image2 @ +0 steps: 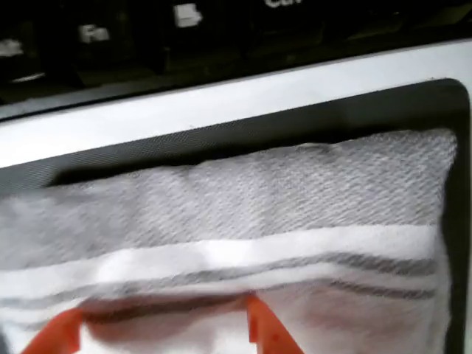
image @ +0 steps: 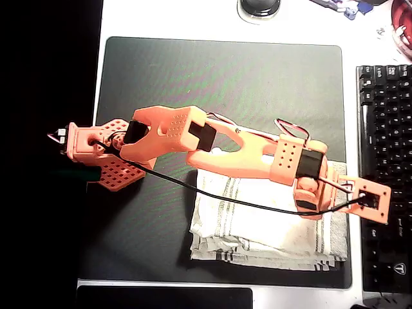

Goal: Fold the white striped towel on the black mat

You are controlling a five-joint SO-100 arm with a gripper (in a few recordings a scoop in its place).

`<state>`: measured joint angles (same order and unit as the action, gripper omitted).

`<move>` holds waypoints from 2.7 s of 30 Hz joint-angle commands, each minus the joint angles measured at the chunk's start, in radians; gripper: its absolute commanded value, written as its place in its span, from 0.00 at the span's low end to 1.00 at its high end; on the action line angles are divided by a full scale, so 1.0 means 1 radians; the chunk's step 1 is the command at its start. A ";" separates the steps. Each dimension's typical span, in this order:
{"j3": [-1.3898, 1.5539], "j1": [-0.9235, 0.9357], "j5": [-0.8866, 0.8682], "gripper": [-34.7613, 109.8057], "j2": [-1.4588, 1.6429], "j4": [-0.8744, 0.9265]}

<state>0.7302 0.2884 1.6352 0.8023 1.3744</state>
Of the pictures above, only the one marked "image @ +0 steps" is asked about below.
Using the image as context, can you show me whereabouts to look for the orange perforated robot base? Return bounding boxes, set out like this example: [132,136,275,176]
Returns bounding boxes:
[48,118,145,192]

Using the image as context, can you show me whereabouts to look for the black camera cable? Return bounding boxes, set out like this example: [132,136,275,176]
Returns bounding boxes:
[93,130,371,216]

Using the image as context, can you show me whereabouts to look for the white striped towel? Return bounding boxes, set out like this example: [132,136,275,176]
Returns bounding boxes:
[188,160,350,271]

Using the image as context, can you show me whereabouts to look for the round dark cup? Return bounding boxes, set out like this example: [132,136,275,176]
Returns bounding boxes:
[236,0,281,24]

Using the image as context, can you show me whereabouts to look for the dark grey desk mat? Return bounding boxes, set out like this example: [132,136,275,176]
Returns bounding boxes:
[79,35,353,290]

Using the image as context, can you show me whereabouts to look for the blue white small items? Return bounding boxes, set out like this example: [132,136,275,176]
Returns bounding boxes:
[310,0,374,21]

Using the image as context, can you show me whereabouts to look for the red white servo wire loop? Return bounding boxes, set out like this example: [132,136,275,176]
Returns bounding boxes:
[273,117,312,144]

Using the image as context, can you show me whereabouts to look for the red bowl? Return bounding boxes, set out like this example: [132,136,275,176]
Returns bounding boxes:
[390,0,412,62]

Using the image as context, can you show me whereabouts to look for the black keyboard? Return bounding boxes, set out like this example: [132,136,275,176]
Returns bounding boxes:
[355,64,412,294]

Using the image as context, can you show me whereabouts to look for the white gripper servo wire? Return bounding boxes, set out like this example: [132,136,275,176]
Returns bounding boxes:
[318,176,355,194]

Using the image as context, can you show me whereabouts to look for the orange camera mount frame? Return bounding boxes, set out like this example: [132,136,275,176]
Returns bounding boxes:
[337,175,393,225]

